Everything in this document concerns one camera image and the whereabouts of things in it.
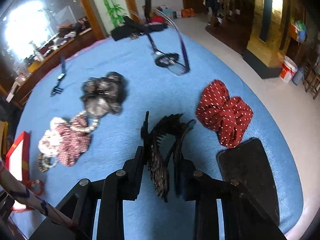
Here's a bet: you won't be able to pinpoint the brown beaded hair claw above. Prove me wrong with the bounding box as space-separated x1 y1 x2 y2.
140 111 196 202

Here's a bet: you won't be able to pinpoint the blue striped watch strap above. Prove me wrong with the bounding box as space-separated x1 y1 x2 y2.
50 56 68 98

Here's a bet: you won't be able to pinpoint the gold brown bead bracelet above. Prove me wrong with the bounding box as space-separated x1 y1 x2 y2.
37 153 54 173

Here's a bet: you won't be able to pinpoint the white pearl bracelet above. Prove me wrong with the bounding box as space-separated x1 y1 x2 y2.
41 112 101 169

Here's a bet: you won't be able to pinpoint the black bead bracelet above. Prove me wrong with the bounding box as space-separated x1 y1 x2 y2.
154 52 180 68

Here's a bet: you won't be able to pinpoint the red gift box tray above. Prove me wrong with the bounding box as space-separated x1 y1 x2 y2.
5 131 30 181

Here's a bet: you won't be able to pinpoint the white red plastic bucket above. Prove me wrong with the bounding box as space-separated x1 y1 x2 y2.
279 56 298 83

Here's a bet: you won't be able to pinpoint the red polka dot scrunchie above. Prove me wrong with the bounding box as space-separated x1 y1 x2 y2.
195 80 253 148

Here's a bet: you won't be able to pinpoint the black cloth bundle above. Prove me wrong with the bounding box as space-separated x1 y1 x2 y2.
111 16 168 41

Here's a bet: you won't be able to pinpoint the black smartphone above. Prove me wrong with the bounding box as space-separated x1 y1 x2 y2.
216 138 280 225

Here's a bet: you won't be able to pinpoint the wooden stool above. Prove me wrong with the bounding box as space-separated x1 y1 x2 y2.
303 55 319 100

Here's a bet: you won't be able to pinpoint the red plaid scrunchie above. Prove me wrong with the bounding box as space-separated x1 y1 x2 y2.
57 115 91 167

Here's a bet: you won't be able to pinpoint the blue table cloth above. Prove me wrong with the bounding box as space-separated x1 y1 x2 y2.
16 35 303 239

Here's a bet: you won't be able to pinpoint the red bead bracelet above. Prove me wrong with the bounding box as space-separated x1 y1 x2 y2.
11 179 46 213

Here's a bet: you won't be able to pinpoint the grey organza scrunchie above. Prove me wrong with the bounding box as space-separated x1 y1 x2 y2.
81 72 127 119

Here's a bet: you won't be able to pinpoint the blue frame eyeglasses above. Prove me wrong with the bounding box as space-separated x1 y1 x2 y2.
145 9 190 76

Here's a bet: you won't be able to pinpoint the white dotted scrunchie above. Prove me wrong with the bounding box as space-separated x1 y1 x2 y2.
38 117 66 158

